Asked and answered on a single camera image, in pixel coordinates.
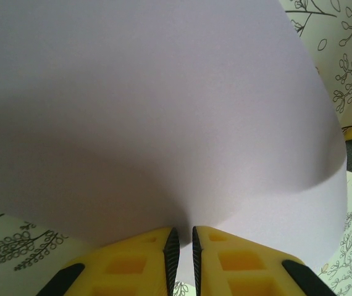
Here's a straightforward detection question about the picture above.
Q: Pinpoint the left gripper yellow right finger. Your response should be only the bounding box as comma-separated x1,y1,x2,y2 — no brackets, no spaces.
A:
191,226,333,296

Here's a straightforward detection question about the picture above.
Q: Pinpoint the light purple paper sheet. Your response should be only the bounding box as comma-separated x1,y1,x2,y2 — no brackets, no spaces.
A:
0,0,349,283

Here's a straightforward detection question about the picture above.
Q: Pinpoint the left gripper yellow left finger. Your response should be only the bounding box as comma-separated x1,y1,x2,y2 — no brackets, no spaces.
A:
38,227,180,296

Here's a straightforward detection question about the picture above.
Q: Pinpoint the floral patterned table cover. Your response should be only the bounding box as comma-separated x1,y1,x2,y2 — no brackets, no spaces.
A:
0,0,352,296

